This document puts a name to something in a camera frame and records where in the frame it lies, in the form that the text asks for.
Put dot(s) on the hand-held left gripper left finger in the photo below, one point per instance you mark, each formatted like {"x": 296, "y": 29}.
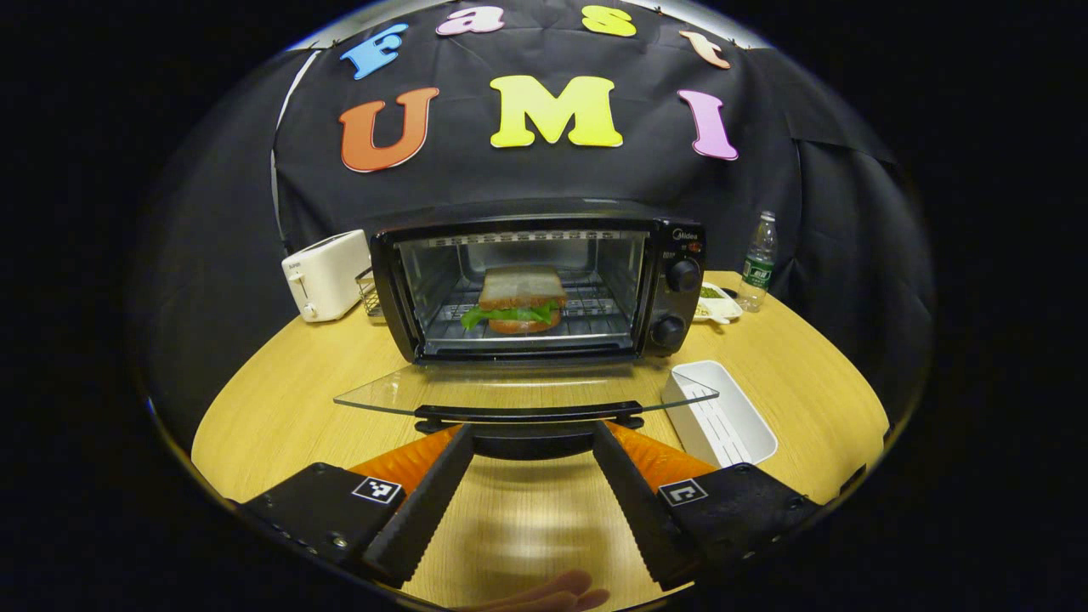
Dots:
{"x": 421, "y": 510}

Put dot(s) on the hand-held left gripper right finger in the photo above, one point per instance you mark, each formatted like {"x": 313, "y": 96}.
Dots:
{"x": 637, "y": 510}

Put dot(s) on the lettuce sandwich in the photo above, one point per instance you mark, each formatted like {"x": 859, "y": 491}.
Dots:
{"x": 520, "y": 293}

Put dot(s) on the black electric oven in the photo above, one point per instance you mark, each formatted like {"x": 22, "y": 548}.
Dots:
{"x": 671, "y": 255}

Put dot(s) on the white rectangular tray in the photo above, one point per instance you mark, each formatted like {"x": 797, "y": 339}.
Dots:
{"x": 731, "y": 425}

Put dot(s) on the small white dish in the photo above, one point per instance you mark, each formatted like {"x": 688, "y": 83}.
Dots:
{"x": 721, "y": 304}

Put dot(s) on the white toaster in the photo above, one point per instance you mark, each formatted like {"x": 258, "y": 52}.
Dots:
{"x": 323, "y": 276}

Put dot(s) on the clear plastic water bottle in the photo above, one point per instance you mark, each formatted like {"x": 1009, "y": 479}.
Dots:
{"x": 758, "y": 268}

